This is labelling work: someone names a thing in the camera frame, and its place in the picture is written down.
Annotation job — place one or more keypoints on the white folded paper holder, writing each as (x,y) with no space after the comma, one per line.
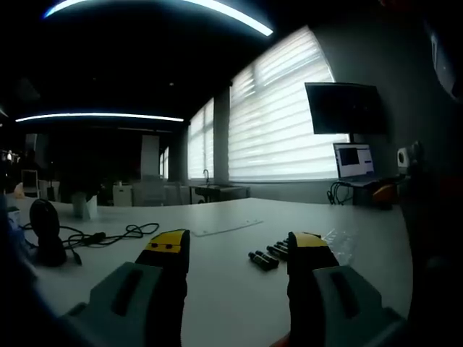
(85,206)

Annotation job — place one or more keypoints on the blue and white packet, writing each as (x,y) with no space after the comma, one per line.
(15,220)

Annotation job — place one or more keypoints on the black wall monitor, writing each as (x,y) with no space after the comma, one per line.
(347,108)

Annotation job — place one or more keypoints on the clear acrylic sheet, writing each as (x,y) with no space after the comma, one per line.
(228,227)

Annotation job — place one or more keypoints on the sink with faucet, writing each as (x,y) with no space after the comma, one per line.
(217,188)

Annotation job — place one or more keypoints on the long ceiling light strip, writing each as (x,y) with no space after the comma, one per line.
(162,9)
(97,116)

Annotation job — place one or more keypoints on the black round desk device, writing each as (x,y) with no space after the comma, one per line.
(45,227)

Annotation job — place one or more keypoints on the clear plastic bag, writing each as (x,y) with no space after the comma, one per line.
(340,244)

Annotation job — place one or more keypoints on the open laptop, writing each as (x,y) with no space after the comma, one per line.
(353,160)

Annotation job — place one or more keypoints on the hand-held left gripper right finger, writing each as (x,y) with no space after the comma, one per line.
(325,307)

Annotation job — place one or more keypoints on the white window blinds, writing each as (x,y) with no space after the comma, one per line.
(275,115)

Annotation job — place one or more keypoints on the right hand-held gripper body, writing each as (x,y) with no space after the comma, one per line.
(408,156)

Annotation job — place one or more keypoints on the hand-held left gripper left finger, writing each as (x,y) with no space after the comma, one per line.
(119,307)

